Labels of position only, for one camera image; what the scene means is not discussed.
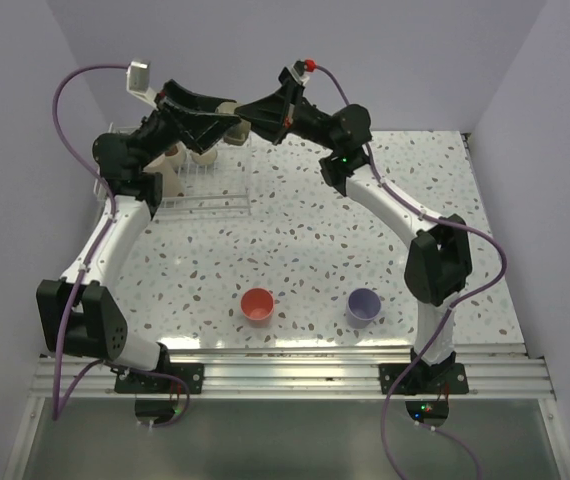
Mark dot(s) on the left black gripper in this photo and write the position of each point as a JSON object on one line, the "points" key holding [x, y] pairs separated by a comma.
{"points": [[201, 130]]}

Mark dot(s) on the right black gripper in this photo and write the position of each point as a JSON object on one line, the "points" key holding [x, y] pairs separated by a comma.
{"points": [[271, 115]]}

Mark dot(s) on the small olive mug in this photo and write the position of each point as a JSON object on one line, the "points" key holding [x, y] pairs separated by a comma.
{"points": [[238, 134]]}

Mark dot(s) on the beige tall cup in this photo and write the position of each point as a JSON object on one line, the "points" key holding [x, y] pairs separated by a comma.
{"points": [[172, 185]]}

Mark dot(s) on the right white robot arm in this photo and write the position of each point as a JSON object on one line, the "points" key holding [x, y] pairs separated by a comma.
{"points": [[438, 258]]}

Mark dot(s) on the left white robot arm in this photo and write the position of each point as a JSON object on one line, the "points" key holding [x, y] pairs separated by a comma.
{"points": [[79, 315]]}

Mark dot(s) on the red cup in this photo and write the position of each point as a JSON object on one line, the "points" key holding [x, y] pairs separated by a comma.
{"points": [[257, 306]]}

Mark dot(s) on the purple cup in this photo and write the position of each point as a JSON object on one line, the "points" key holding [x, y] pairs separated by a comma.
{"points": [[363, 305]]}

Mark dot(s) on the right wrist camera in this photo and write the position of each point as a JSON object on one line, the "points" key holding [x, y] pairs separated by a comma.
{"points": [[302, 70]]}

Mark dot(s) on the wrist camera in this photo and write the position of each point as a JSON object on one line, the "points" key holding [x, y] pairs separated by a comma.
{"points": [[138, 82], [302, 70]]}

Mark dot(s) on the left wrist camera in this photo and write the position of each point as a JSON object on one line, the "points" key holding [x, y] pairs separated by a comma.
{"points": [[138, 82]]}

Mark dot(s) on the white wire dish rack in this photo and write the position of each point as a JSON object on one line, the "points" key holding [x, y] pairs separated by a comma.
{"points": [[211, 190]]}

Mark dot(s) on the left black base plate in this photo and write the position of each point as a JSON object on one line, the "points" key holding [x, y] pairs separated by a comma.
{"points": [[129, 382]]}

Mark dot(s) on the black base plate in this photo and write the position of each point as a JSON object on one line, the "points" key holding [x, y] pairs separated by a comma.
{"points": [[129, 382], [423, 379]]}

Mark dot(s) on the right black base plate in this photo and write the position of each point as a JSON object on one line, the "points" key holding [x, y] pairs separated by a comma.
{"points": [[423, 379]]}

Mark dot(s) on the aluminium rail frame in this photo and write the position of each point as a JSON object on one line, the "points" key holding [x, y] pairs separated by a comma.
{"points": [[297, 411]]}

